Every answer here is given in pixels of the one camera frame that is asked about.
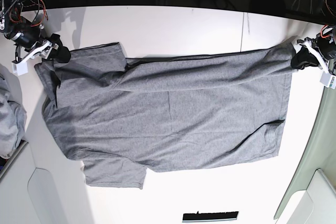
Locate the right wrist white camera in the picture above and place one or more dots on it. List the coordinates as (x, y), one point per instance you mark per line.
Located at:
(19, 68)

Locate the white bin right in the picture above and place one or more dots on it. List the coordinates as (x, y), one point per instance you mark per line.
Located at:
(317, 204)

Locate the white bin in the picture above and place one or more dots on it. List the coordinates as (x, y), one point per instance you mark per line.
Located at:
(28, 193)
(317, 204)

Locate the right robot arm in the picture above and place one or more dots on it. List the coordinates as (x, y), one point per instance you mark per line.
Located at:
(11, 14)

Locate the grey clothes pile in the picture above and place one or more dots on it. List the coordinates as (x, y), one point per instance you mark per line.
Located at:
(13, 114)

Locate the grey t-shirt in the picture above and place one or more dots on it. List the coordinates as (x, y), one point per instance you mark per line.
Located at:
(122, 116)

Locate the wrist white camera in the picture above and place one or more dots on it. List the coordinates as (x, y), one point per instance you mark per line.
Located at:
(19, 68)
(328, 80)

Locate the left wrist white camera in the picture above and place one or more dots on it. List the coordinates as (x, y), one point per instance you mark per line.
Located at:
(328, 80)

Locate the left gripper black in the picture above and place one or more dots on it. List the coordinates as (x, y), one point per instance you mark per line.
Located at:
(323, 44)

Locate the white bin left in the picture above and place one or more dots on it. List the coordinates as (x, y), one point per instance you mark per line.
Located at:
(28, 193)

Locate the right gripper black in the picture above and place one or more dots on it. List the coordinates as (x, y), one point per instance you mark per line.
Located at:
(30, 42)

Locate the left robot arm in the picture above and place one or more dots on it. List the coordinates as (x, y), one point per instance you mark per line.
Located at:
(321, 11)

